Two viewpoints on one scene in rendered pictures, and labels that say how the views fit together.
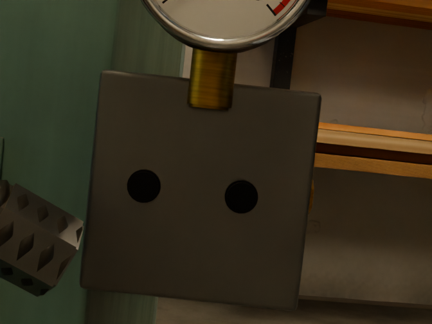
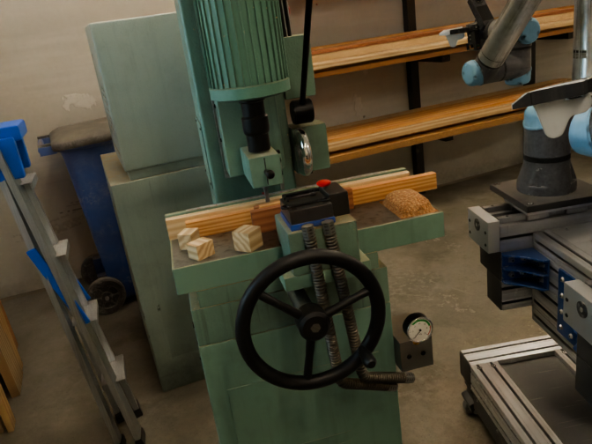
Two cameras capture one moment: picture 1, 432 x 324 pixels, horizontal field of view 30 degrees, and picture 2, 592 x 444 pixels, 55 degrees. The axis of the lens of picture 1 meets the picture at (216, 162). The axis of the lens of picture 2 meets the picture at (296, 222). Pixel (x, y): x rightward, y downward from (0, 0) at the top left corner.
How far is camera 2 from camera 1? 1.16 m
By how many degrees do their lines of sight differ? 19
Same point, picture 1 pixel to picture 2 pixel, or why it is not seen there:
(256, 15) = (425, 336)
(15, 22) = not seen: hidden behind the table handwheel
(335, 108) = not seen: hidden behind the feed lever
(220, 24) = (420, 338)
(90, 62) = (389, 335)
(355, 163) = (335, 159)
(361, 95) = (321, 107)
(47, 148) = (385, 350)
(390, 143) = (349, 144)
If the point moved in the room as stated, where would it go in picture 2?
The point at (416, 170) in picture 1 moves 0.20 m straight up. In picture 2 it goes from (364, 152) to (361, 119)
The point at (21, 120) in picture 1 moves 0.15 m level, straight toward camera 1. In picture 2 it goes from (381, 347) to (421, 379)
